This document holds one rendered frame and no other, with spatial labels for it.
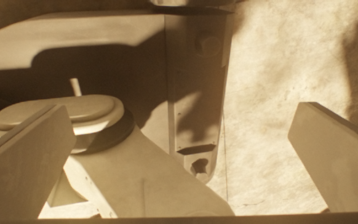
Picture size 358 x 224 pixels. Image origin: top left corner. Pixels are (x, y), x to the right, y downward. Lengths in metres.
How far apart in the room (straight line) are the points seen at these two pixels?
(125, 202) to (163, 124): 0.31
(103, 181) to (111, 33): 0.28
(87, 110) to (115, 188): 0.14
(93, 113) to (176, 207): 0.20
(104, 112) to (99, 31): 0.17
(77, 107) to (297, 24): 0.70
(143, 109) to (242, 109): 0.44
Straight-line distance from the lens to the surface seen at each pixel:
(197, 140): 0.57
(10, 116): 0.41
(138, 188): 0.28
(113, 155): 0.34
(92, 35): 0.46
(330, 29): 0.92
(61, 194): 0.50
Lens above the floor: 0.61
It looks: 57 degrees down
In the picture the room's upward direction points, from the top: 157 degrees clockwise
